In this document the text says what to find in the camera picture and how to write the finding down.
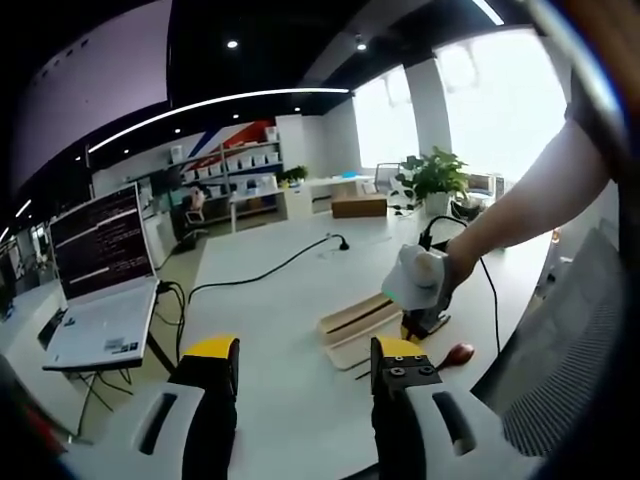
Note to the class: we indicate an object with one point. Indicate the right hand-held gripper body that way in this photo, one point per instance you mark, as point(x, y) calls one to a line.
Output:
point(405, 287)

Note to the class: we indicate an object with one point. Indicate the large potted green plant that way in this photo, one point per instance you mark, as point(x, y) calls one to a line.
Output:
point(435, 175)

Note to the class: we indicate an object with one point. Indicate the wooden spoon utensil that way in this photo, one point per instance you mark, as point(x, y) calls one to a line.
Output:
point(460, 354)

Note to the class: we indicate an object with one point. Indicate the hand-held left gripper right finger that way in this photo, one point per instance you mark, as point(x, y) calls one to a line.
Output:
point(395, 425)

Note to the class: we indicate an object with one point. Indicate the shelf of white bins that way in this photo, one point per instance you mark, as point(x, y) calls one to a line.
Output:
point(250, 161)

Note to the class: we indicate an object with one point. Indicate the beige cutlery case base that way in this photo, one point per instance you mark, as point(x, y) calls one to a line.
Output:
point(360, 334)

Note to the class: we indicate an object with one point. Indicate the cardboard box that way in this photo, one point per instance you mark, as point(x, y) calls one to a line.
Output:
point(360, 207)

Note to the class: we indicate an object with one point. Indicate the white laptop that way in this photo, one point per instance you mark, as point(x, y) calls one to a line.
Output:
point(100, 235)

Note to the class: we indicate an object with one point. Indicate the beige cutlery case lid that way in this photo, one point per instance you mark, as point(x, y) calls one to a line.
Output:
point(350, 357)

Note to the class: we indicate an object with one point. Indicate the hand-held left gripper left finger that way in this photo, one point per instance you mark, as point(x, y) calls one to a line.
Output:
point(205, 415)

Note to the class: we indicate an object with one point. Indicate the small potted plant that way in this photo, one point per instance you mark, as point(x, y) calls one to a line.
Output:
point(295, 174)

